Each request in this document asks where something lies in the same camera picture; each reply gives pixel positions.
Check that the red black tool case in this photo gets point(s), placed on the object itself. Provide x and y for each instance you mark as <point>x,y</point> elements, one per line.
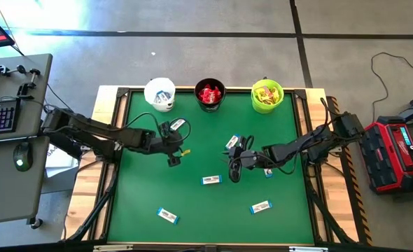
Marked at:
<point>395,155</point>

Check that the lime green plastic bucket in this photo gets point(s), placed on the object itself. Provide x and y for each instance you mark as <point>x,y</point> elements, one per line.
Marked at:
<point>266,109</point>

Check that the red Skittles candy packet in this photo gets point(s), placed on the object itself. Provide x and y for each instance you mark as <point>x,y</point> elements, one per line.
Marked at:
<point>203,94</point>
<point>214,94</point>

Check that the white printed sheet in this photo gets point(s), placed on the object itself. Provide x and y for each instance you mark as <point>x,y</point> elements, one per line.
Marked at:
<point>57,157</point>

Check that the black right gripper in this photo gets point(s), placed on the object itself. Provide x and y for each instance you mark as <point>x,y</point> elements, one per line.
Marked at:
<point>246,159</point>

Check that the silver metal bracket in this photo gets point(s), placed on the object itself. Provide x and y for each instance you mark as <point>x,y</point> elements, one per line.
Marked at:
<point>308,249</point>
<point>112,248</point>

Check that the black computer mouse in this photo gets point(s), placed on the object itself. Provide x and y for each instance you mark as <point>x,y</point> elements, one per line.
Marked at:
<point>22,156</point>

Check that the black aluminium table frame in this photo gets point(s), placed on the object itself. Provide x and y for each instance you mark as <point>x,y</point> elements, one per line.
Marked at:
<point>122,92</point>

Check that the white jack-o-lantern bucket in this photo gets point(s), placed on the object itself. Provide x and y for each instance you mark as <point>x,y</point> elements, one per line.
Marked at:
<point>157,84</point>

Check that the yellow Sour Patch candy packet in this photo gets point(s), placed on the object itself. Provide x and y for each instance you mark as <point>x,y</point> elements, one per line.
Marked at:
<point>274,98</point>
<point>259,98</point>
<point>267,91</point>

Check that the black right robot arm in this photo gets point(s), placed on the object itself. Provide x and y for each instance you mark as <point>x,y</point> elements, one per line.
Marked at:
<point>304,143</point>

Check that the grey desk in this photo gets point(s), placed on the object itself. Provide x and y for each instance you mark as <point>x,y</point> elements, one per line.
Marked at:
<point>14,182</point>

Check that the black monster face bucket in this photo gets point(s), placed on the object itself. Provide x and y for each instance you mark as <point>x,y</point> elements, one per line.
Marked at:
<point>196,105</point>

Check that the black keyboard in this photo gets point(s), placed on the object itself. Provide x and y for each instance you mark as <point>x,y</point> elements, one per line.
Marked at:
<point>0,115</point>

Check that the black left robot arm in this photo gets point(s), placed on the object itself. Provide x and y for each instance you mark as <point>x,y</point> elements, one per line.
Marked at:
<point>98,129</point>

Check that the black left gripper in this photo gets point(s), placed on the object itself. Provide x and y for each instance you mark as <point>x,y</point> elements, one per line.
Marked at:
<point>171,143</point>

